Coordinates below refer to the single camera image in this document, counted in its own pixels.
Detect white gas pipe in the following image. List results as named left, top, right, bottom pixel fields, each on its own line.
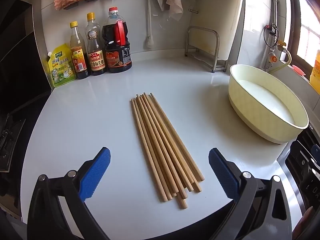
left=271, top=0, right=278, bottom=25

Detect soy sauce bottle yellow cap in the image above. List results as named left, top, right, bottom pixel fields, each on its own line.
left=85, top=12, right=107, bottom=76

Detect gas stove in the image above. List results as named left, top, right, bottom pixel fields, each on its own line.
left=0, top=112, right=27, bottom=170

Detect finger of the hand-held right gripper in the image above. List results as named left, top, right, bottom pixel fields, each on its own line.
left=304, top=144, right=320, bottom=160
left=299, top=155, right=320, bottom=180

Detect white cutting board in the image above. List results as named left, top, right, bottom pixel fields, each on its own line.
left=190, top=0, right=245, bottom=62

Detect yellow oil bottle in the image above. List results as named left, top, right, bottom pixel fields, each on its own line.
left=309, top=50, right=320, bottom=94

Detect person's right hand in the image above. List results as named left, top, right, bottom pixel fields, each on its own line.
left=292, top=205, right=320, bottom=240

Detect small vinegar bottle yellow cap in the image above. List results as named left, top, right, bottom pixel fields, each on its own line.
left=69, top=21, right=90, bottom=80

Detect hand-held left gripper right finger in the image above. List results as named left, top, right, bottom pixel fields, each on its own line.
left=208, top=148, right=292, bottom=240

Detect beige hanging rag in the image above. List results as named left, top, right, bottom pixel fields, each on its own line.
left=152, top=0, right=184, bottom=22

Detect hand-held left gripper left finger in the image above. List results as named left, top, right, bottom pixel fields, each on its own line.
left=27, top=147, right=111, bottom=240

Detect large dark sauce bottle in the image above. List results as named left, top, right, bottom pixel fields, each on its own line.
left=102, top=7, right=132, bottom=74

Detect yellow gas hose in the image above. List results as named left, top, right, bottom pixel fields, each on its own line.
left=270, top=46, right=292, bottom=73

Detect red object on sill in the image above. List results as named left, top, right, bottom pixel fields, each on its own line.
left=291, top=65, right=307, bottom=77

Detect dark window frame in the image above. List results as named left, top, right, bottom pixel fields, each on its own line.
left=286, top=0, right=320, bottom=67

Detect pile of wooden chopsticks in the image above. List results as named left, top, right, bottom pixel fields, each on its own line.
left=131, top=92, right=205, bottom=210

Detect cream plastic basin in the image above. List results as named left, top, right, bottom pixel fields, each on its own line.
left=228, top=64, right=310, bottom=144

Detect gas valve with red handle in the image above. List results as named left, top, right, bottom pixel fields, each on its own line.
left=264, top=23, right=279, bottom=48

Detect black range hood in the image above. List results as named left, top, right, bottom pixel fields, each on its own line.
left=0, top=0, right=52, bottom=115

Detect steel cutting board rack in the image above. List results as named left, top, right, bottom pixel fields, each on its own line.
left=185, top=26, right=228, bottom=73

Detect yellow green seasoning pouch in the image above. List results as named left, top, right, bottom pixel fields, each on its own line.
left=47, top=43, right=77, bottom=88

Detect white dish brush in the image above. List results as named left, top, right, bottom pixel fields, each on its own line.
left=146, top=0, right=155, bottom=50

